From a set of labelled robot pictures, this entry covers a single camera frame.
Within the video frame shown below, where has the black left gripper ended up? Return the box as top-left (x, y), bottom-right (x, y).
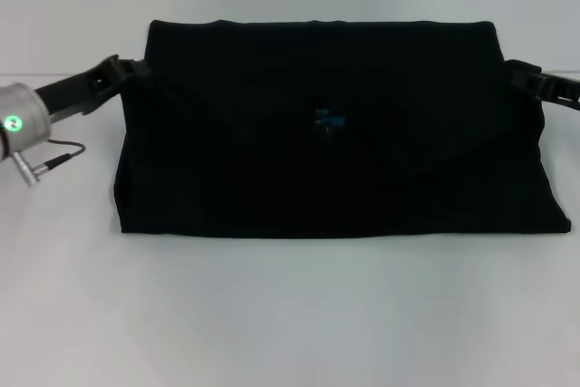
top-left (34, 54), bottom-right (150, 119)

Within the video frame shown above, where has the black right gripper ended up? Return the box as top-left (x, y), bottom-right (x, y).
top-left (505, 60), bottom-right (580, 111)

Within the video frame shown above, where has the black shirt with FREE print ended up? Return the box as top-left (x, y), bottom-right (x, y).
top-left (111, 18), bottom-right (573, 239)

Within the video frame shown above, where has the left arm plug with cable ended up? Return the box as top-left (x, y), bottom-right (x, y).
top-left (11, 137), bottom-right (87, 189)

